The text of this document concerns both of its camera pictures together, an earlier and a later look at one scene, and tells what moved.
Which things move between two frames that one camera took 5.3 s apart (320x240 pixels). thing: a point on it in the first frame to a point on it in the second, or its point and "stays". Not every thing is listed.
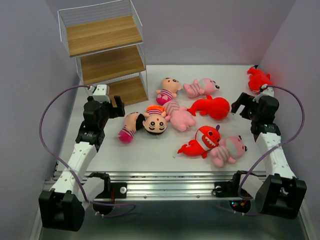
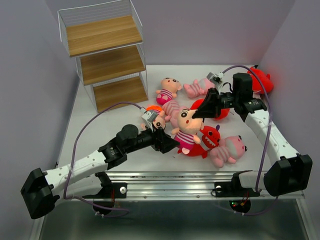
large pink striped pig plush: [180, 117] stays
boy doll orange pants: [155, 122] stays
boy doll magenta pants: [133, 122] to [187, 134]
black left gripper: [115, 112] to [161, 141]
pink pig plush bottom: [229, 149] stays
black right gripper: [244, 99] to [211, 106]
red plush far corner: [257, 79] stays
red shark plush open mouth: [207, 138] stays
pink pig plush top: [203, 86] stays
